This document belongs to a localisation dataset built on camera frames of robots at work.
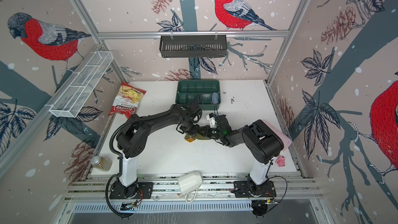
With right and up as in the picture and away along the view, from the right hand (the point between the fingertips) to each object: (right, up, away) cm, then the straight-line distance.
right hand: (197, 133), depth 90 cm
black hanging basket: (-4, +58, +17) cm, 60 cm away
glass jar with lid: (-47, -11, -16) cm, 51 cm away
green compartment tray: (-9, +27, +31) cm, 43 cm away
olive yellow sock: (+2, +1, -3) cm, 4 cm away
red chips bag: (-49, +20, +13) cm, 54 cm away
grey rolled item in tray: (+11, +21, +13) cm, 27 cm away
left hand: (-1, 0, -1) cm, 2 cm away
